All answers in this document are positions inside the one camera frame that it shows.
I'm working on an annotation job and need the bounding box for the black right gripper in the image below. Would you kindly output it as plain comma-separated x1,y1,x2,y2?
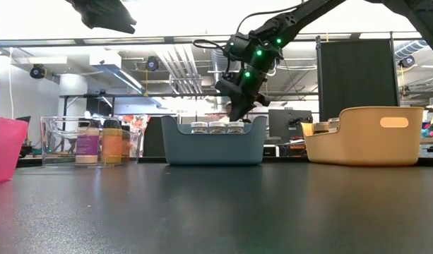
229,59,272,123

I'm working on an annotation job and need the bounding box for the white-lid bagel seasoning jar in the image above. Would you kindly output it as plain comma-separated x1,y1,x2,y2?
208,121,227,135
190,121,209,135
226,121,245,135

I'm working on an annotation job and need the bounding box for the black-lid yellow-orange spice jar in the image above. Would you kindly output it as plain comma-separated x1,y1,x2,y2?
101,119,124,165

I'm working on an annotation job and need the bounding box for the black-lid purple-label spice jar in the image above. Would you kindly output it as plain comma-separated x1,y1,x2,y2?
75,119,100,165

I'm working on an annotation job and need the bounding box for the green-label oregano spice jar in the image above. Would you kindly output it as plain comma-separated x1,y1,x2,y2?
121,126,131,163

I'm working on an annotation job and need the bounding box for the dark computer monitor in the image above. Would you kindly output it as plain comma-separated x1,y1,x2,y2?
268,109,314,144

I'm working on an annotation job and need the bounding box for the blue plastic bin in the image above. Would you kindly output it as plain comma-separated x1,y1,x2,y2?
161,115,268,166

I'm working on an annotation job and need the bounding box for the round black ceiling fixture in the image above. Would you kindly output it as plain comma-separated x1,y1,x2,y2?
398,55,416,70
145,55,160,73
29,63,47,80

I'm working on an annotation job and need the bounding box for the long dark background beam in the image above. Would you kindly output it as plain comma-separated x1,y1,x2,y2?
59,92,319,99

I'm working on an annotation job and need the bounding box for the black rectangular panel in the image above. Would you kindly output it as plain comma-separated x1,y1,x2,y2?
143,116,167,159

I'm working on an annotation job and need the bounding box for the black partition screen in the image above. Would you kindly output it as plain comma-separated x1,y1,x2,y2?
315,32,401,123

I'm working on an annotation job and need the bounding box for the floral patterned cloth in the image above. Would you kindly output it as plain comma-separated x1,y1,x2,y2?
119,114,150,156

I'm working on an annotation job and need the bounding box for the yellow plastic bin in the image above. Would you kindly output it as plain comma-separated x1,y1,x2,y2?
300,106,425,167

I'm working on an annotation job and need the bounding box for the clear plastic bin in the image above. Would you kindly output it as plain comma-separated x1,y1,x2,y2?
40,115,146,167

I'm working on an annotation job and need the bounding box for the pink plastic bin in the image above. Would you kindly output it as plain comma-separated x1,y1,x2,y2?
0,116,29,183

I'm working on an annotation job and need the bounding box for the colourful cloth pile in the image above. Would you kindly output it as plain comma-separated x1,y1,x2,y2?
420,116,433,139

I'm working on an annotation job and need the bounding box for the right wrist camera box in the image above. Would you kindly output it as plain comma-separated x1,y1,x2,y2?
215,72,240,97

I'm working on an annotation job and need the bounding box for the dark horizontal frame bar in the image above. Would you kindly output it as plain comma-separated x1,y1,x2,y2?
0,32,432,49

